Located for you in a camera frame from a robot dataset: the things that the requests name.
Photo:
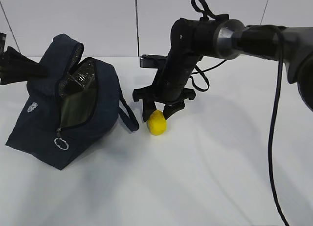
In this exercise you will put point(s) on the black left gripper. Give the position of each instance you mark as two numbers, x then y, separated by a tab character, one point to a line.
18	67

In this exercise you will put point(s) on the navy blue lunch bag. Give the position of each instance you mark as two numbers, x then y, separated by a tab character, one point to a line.
38	131

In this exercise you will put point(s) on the yellow lemon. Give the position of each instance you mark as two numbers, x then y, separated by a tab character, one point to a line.
157	123

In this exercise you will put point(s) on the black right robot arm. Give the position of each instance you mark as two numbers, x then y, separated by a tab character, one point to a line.
224	39

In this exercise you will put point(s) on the green lidded glass container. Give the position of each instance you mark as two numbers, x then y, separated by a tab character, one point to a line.
77	103

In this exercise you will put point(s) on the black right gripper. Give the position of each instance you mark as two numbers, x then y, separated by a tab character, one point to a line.
168	86

